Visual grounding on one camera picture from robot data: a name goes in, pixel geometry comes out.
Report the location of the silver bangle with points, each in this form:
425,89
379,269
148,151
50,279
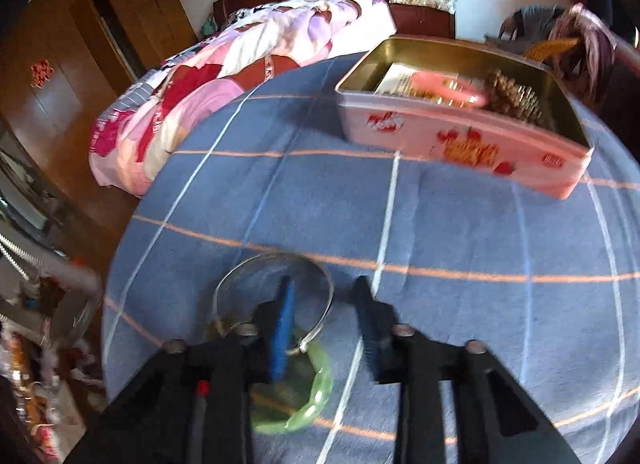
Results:
331,294

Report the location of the pink tin box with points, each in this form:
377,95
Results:
450,144

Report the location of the blue checked tablecloth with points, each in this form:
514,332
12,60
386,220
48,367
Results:
450,244

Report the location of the bed with pink sheet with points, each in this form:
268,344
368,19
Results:
380,19

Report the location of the white paper sheet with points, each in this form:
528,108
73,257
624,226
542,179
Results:
395,76

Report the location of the red paper decoration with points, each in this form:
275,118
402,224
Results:
41,73

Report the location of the pink purple garment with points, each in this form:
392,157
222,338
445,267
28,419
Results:
590,44

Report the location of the teal bag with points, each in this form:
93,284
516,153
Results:
207,25

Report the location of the grey jacket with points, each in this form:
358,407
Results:
532,19

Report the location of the pink bangle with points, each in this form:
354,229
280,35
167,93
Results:
435,79

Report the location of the green jade bangle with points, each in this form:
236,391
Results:
317,394

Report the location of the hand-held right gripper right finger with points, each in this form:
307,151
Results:
367,339

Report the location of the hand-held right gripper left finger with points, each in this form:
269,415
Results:
280,339

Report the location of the wooden wardrobe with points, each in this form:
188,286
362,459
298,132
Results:
60,109

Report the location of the dark wooden nightstand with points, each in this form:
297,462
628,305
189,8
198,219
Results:
425,21

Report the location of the floor clutter pile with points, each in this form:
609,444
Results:
40,369

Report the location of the wicker chair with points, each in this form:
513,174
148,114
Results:
550,49

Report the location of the patchwork quilt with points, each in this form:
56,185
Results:
200,94

